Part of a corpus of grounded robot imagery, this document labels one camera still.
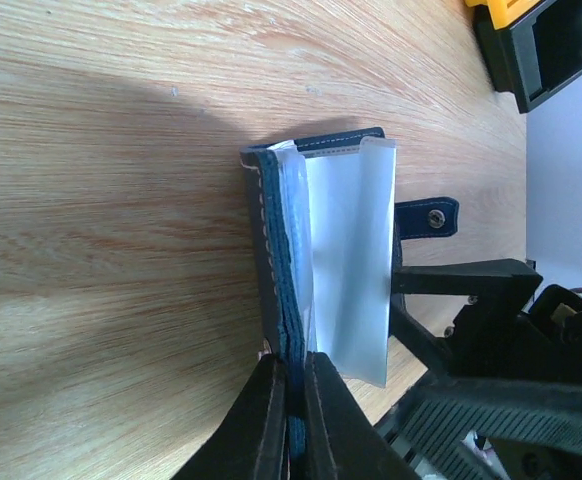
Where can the yellow middle card bin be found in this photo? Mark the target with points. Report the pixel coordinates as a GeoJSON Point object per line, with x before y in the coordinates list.
{"type": "Point", "coordinates": [500, 14]}

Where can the black right card bin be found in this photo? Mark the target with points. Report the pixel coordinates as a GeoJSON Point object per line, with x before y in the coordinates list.
{"type": "Point", "coordinates": [538, 55]}

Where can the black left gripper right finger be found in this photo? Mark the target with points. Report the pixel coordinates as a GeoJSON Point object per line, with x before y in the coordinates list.
{"type": "Point", "coordinates": [341, 442]}

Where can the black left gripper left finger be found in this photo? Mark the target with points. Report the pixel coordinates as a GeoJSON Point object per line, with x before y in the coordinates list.
{"type": "Point", "coordinates": [251, 441]}

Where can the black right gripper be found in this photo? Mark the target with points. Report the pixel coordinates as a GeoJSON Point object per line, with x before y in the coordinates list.
{"type": "Point", "coordinates": [501, 397]}

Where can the blue leather card holder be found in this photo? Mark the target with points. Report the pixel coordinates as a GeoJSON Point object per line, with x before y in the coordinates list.
{"type": "Point", "coordinates": [328, 234]}

